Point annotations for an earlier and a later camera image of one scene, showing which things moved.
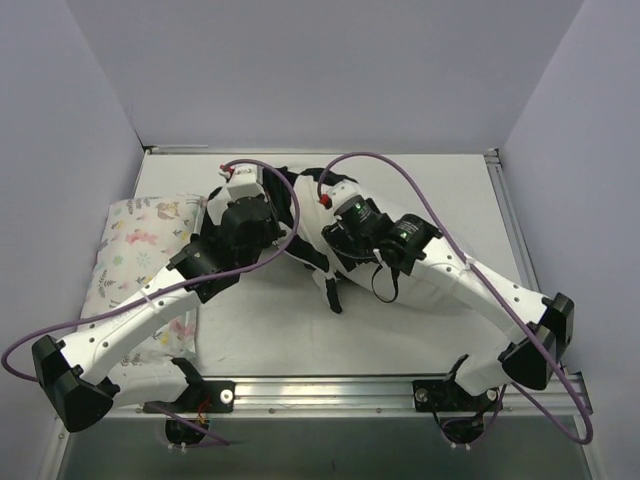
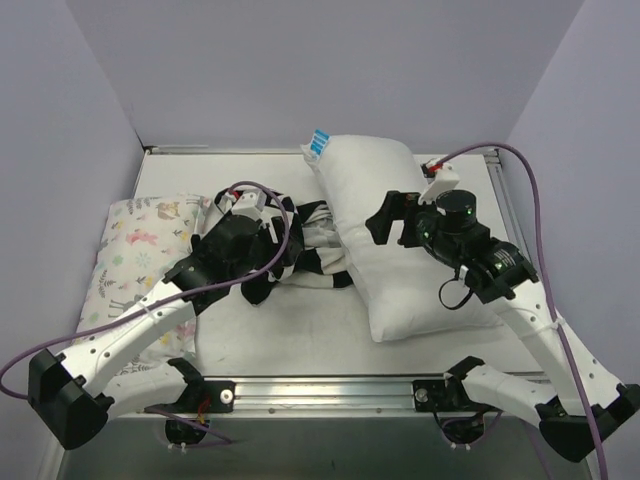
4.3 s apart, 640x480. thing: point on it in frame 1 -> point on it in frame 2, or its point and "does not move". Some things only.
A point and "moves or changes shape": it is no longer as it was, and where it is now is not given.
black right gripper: (337, 240) -> (404, 223)
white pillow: (442, 286) -> (399, 284)
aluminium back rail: (184, 150) does not move
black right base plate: (442, 395) does not move
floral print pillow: (139, 238) does not move
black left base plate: (204, 396) does not move
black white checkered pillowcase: (299, 197) moves or changes shape
